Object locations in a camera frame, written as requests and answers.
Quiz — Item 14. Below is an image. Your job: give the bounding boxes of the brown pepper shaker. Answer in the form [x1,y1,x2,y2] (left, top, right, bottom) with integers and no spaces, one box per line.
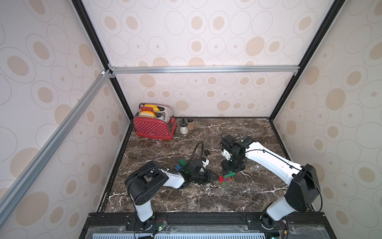
[187,118,195,131]

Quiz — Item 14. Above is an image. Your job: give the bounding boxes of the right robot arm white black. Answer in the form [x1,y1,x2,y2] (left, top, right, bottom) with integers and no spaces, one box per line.
[220,134,322,230]

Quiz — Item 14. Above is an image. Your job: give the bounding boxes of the black left camera cable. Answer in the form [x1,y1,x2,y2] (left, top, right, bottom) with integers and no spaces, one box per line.
[188,141,205,163]

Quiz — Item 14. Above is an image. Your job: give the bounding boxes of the yellow toy toast slice back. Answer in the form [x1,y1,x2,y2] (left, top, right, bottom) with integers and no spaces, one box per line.
[140,104,160,113]

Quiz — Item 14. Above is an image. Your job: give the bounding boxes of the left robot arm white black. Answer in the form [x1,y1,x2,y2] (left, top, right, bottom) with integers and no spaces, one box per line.
[124,159,215,231]

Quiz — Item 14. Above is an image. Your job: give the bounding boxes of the white salt shaker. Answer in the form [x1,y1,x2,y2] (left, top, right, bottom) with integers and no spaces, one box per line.
[179,118,189,135]

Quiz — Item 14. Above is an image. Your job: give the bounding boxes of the red long lego brick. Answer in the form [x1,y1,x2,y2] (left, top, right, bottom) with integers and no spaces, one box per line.
[219,176,229,183]

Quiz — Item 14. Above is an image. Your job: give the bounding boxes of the green long lego brick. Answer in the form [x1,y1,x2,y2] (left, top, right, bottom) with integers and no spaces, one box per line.
[224,171,235,178]
[179,159,187,167]

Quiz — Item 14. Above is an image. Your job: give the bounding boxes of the aluminium left frame bar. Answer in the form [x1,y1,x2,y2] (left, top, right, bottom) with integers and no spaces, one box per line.
[1,69,112,227]

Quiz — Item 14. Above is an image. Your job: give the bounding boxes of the red toy toaster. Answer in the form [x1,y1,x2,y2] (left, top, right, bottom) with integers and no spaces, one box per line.
[133,103,177,140]

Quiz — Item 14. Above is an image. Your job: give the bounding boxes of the yellow toy toast slice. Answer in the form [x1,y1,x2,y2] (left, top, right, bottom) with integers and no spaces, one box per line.
[139,111,156,118]
[140,104,160,113]

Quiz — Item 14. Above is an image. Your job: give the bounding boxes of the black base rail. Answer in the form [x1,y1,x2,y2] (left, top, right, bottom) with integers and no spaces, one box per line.
[80,212,335,239]

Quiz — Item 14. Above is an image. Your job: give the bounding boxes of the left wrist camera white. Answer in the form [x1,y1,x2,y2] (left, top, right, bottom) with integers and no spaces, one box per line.
[202,158,210,168]

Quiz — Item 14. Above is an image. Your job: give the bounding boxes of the yellow toy toast slice front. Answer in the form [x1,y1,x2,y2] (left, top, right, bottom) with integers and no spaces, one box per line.
[139,111,156,118]

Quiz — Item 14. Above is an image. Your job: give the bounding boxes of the aluminium horizontal frame bar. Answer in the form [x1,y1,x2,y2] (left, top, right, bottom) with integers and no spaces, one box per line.
[103,65,300,74]

